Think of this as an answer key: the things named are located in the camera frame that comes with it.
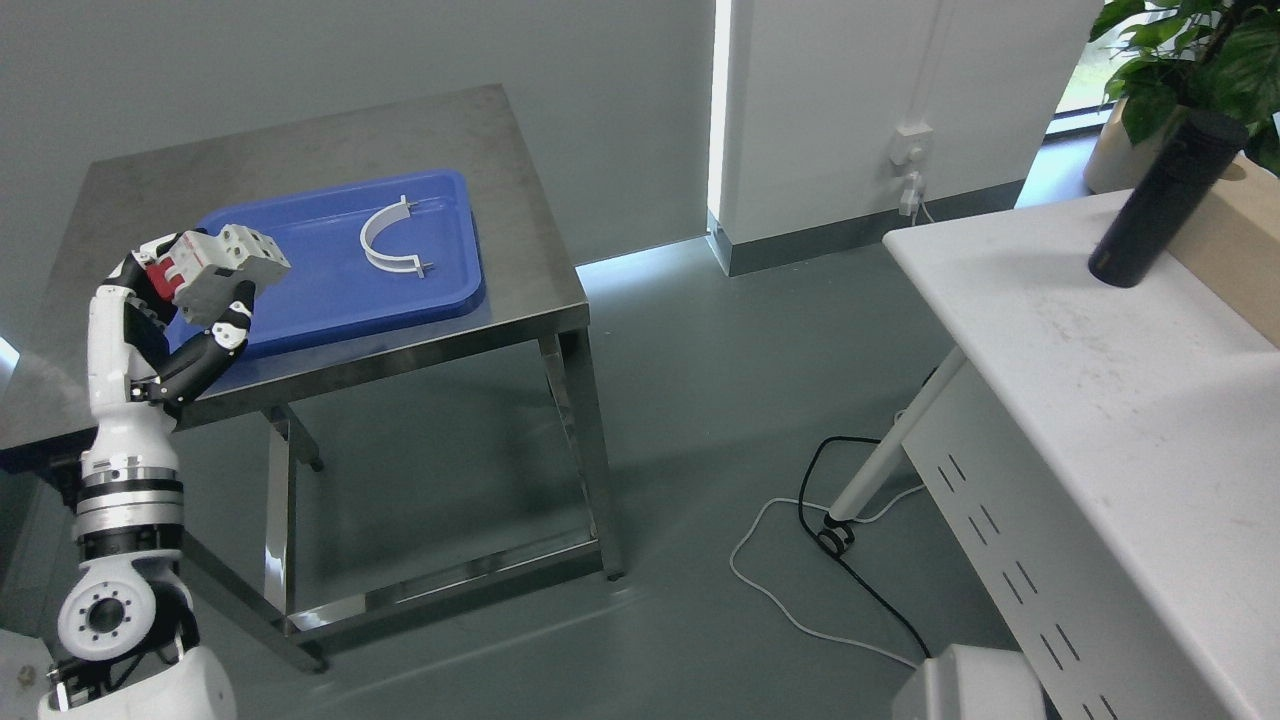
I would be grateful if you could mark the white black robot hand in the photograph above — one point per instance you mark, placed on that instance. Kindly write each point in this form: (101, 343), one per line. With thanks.
(145, 364)

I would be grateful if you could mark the grey red circuit breaker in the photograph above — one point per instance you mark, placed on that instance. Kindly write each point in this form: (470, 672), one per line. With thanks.
(199, 272)

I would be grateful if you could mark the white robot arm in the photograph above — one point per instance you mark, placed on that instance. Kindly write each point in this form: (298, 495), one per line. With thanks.
(128, 625)

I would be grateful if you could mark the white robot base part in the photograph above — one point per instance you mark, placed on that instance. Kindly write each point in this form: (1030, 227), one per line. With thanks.
(968, 682)

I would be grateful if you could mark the stainless steel table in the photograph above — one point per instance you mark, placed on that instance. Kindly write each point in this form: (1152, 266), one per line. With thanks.
(532, 293)

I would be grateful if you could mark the white power adapter plug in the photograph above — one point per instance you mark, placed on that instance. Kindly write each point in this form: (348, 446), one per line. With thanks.
(911, 193)

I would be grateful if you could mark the white desk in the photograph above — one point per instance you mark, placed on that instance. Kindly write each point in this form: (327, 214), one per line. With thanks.
(1106, 458)

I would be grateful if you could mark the black thermos bottle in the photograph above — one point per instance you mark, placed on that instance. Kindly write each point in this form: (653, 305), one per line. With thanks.
(1197, 153)

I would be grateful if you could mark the cardboard box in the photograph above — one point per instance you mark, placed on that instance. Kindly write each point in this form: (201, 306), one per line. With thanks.
(1231, 243)

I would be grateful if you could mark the green potted plant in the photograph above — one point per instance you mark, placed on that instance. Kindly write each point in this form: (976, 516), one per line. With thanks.
(1183, 55)

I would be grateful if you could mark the white curved bracket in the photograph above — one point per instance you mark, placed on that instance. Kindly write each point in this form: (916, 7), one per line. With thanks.
(393, 240)

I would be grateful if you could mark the white wall socket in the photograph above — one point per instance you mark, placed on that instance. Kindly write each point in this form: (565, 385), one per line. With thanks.
(910, 144)

